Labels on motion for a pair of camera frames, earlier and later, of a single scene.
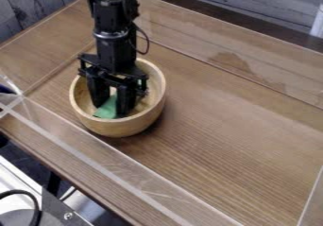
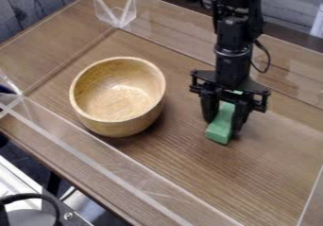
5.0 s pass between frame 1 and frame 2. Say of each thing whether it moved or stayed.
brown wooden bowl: stayed
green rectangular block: moved
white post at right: stayed
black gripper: moved
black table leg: stayed
